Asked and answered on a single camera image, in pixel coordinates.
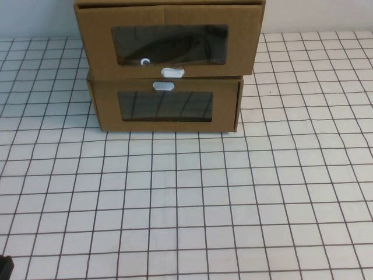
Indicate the brown cardboard drawer with window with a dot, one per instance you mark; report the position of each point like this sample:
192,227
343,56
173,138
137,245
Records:
93,43

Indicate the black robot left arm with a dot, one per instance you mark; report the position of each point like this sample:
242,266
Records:
6,268

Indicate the brown cardboard shoe box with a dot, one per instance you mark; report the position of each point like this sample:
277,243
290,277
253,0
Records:
107,116

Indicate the brown cardboard drawer sleeve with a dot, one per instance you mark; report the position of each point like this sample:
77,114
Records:
169,2

